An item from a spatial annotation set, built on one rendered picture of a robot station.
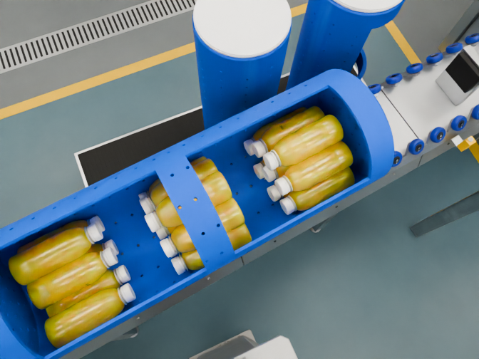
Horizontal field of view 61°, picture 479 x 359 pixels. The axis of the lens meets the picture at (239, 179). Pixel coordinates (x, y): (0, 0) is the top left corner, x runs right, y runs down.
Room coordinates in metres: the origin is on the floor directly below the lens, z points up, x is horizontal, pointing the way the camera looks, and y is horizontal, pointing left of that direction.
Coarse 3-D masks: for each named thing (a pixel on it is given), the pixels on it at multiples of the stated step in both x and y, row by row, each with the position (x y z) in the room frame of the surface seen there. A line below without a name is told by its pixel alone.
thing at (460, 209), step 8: (464, 200) 0.51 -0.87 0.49; (472, 200) 0.50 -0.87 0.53; (448, 208) 0.51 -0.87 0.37; (456, 208) 0.50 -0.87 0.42; (464, 208) 0.49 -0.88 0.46; (472, 208) 0.48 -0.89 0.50; (432, 216) 0.51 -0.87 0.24; (440, 216) 0.50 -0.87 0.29; (448, 216) 0.49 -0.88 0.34; (456, 216) 0.48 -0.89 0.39; (464, 216) 0.47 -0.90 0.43; (416, 224) 0.51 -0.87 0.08; (424, 224) 0.50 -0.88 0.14; (432, 224) 0.49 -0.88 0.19; (440, 224) 0.47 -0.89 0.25; (416, 232) 0.48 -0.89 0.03; (424, 232) 0.47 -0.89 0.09
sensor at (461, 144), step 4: (456, 136) 0.56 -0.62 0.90; (472, 136) 0.55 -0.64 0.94; (452, 140) 0.55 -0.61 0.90; (456, 140) 0.55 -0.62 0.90; (460, 140) 0.55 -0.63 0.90; (464, 140) 0.53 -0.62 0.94; (468, 140) 0.53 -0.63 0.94; (472, 140) 0.53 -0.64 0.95; (456, 144) 0.54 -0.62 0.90; (460, 144) 0.53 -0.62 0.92; (464, 144) 0.53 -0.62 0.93; (468, 144) 0.52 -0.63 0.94; (472, 144) 0.52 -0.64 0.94; (460, 148) 0.52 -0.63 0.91; (464, 148) 0.52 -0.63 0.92
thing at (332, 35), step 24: (312, 0) 0.97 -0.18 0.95; (312, 24) 0.94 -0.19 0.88; (336, 24) 0.88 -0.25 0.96; (360, 24) 0.86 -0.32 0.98; (384, 24) 0.89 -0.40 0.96; (312, 48) 0.91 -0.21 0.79; (336, 48) 0.87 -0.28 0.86; (360, 48) 0.87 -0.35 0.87; (312, 72) 0.89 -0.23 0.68; (360, 72) 0.96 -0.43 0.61
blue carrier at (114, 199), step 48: (288, 96) 0.46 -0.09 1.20; (336, 96) 0.52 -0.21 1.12; (192, 144) 0.33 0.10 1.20; (240, 144) 0.43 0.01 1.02; (384, 144) 0.37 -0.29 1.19; (96, 192) 0.21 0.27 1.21; (192, 192) 0.22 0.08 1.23; (240, 192) 0.32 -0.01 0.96; (0, 240) 0.10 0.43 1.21; (144, 240) 0.17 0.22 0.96; (192, 240) 0.14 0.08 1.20; (0, 288) 0.02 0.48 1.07; (144, 288) 0.05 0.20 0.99; (0, 336) -0.06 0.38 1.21; (96, 336) -0.05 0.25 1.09
